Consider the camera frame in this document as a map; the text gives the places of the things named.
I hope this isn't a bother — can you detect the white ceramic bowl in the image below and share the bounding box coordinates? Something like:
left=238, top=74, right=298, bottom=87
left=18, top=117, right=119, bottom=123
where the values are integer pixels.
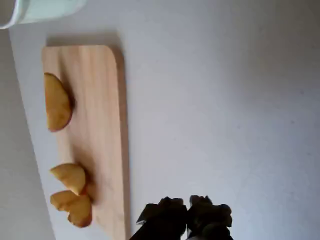
left=0, top=0, right=88, bottom=30

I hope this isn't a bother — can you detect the yellow apple slice red skin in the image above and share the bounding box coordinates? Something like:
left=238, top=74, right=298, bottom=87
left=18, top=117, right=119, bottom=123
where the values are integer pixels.
left=49, top=162, right=88, bottom=196
left=43, top=72, right=75, bottom=133
left=49, top=189, right=93, bottom=229

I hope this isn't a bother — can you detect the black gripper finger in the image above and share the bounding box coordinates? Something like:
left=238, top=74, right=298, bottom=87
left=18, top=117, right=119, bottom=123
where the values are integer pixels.
left=187, top=194, right=235, bottom=240
left=131, top=196, right=190, bottom=240

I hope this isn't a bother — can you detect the light wooden cutting board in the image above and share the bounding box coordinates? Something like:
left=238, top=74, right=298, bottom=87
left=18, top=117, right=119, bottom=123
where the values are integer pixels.
left=41, top=44, right=131, bottom=240

